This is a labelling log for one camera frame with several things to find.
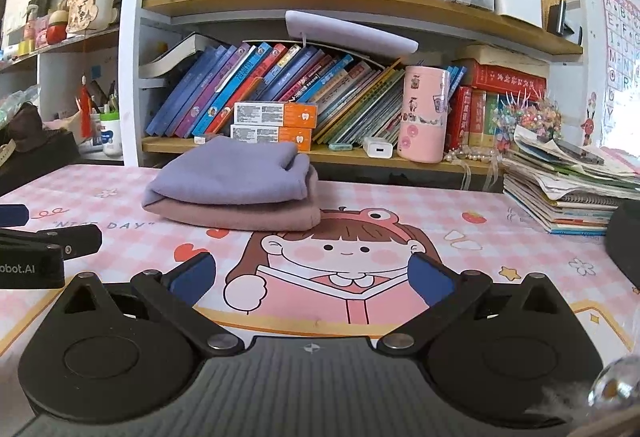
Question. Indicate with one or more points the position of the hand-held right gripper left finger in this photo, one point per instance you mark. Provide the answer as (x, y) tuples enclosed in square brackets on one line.
[(192, 274)]

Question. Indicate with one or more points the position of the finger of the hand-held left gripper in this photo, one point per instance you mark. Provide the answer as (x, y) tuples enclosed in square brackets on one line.
[(75, 237), (12, 214)]

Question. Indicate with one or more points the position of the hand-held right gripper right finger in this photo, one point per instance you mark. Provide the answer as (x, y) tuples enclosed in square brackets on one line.
[(430, 279)]

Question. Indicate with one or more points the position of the purple and mauve knit sweater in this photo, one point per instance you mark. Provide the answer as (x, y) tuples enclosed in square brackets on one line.
[(230, 177)]

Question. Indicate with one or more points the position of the brown cloth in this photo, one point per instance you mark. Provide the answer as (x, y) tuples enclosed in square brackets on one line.
[(25, 127)]

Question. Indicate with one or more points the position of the white bottle with blue label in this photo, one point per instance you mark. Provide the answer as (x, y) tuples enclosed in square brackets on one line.
[(111, 137)]

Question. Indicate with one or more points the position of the red tassel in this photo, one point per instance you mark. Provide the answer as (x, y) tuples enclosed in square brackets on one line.
[(85, 109)]

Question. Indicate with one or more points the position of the pen holder with pens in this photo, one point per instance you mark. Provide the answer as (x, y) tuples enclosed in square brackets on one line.
[(102, 99)]

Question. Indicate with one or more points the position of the white charger plug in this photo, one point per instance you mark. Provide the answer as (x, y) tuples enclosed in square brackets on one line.
[(378, 148)]

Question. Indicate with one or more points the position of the pink sticker tumbler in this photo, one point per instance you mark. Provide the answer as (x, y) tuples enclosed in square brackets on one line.
[(420, 137)]

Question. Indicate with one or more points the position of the stack of notebooks and papers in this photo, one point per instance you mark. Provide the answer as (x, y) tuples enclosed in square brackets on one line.
[(560, 207)]

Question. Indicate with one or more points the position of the small teal eraser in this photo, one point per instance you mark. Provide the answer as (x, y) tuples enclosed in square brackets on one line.
[(340, 147)]

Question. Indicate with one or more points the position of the orange and white box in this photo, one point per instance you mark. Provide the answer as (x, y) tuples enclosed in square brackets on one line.
[(270, 132), (275, 113)]

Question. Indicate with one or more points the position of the red upright book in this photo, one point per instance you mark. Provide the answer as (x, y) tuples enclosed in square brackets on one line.
[(457, 117), (477, 119)]

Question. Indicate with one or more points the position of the wooden side shelf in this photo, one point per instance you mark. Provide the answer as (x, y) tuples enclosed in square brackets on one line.
[(85, 39)]

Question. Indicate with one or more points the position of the red round doll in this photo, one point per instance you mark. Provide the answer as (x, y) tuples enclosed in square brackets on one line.
[(56, 29)]

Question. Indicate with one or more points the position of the row of colourful children's books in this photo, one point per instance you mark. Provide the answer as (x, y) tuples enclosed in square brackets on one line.
[(210, 82)]

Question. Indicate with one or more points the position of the dark rounded object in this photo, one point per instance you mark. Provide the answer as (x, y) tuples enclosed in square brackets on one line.
[(625, 237)]

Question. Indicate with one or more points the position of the clear round bauble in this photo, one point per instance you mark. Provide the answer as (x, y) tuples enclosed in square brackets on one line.
[(612, 384)]

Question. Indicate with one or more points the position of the thick red dictionary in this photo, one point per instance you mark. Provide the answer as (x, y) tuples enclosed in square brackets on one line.
[(505, 78)]

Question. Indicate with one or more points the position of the thick cream book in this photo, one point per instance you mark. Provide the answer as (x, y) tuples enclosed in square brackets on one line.
[(500, 54)]

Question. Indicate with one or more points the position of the small black device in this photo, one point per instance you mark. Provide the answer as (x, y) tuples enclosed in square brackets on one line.
[(556, 17)]

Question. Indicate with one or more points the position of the cartoon wall sticker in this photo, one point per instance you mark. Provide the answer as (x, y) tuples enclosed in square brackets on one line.
[(589, 117)]

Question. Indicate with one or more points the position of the pink alphabet wall poster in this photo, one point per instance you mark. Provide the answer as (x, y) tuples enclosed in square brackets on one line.
[(617, 32)]

